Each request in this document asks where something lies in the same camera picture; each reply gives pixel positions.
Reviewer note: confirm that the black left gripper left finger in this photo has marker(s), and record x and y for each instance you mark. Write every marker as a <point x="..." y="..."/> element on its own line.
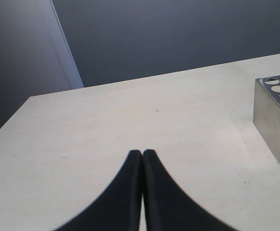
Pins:
<point x="118" y="207"/>

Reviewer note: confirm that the stainless steel test tube rack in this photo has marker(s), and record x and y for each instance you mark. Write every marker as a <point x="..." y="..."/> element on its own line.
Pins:
<point x="266" y="113"/>

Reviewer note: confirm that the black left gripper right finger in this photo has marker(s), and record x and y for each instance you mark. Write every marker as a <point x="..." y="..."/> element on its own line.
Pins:
<point x="167" y="206"/>

